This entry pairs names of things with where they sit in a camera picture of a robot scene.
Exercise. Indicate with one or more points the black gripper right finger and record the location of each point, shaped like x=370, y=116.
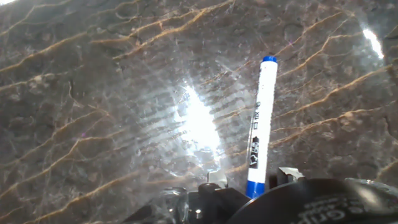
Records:
x=289, y=175

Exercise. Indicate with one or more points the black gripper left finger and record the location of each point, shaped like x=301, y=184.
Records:
x=214, y=205

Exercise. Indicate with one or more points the blue white marker pen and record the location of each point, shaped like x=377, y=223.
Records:
x=261, y=124

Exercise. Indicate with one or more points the dark marble pattern mat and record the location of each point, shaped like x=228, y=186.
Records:
x=93, y=124

